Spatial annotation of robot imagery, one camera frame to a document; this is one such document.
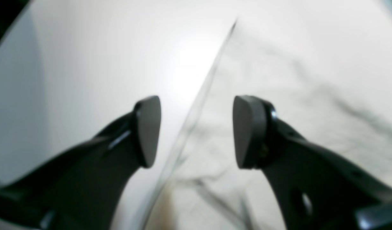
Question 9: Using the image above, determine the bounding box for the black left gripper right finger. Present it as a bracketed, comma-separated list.
[232, 96, 392, 230]

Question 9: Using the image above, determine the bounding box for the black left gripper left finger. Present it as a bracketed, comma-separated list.
[0, 96, 161, 230]

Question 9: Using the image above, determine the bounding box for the grey t-shirt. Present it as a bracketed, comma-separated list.
[142, 22, 392, 230]

